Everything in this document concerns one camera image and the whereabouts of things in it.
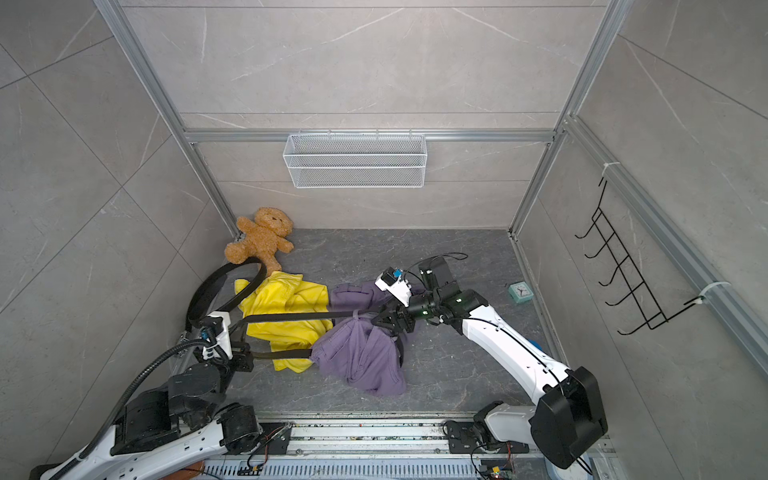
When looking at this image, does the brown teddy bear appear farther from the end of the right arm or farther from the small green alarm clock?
the small green alarm clock

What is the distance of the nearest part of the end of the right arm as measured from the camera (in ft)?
2.13

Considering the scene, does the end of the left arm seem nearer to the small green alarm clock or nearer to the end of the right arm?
the end of the right arm

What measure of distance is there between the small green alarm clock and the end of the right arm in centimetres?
50

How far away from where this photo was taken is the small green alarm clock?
1003 millimetres

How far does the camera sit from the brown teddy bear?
997mm

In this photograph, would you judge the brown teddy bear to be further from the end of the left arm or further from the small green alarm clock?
the small green alarm clock

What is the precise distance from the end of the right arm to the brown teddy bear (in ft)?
1.67

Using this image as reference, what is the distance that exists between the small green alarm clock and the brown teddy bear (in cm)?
83
